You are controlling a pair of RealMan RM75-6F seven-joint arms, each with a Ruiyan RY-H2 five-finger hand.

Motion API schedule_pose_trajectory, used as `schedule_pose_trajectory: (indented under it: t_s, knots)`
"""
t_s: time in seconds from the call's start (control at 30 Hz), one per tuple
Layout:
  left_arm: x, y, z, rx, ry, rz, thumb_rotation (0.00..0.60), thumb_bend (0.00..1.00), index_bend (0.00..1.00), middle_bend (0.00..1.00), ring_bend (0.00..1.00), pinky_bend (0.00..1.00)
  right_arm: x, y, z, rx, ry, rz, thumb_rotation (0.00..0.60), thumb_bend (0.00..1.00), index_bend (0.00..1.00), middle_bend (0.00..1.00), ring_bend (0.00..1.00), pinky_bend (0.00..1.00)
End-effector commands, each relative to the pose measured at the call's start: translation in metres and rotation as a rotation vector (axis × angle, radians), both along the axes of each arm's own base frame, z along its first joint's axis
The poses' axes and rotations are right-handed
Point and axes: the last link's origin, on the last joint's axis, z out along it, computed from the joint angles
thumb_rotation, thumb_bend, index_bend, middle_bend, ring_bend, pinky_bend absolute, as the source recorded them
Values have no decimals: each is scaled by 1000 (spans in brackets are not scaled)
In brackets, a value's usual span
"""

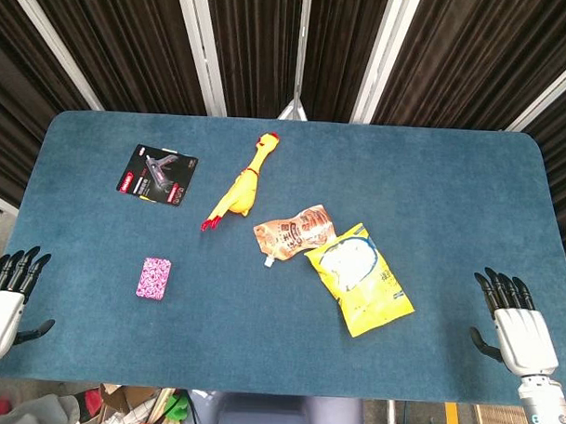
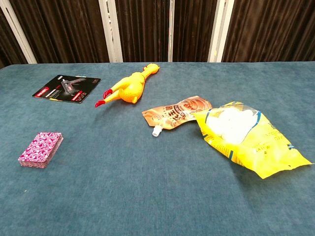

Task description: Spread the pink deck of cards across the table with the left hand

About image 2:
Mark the orange spout pouch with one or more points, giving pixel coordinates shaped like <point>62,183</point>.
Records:
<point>172,113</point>

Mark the black glue gun package card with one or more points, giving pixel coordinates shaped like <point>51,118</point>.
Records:
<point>66,88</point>

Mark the yellow rubber chicken toy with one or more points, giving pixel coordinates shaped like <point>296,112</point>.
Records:
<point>129,86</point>

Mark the pink patterned cloth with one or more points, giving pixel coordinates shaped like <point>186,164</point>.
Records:
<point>40,148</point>

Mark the thin white frame post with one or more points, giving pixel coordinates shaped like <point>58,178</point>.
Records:
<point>170,29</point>

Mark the yellow snack bag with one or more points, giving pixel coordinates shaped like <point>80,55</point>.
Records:
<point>246,147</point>

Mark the dark brown curtain panel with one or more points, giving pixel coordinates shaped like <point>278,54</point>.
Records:
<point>193,29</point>
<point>142,29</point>
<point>64,29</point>
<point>270,29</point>
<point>7,44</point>

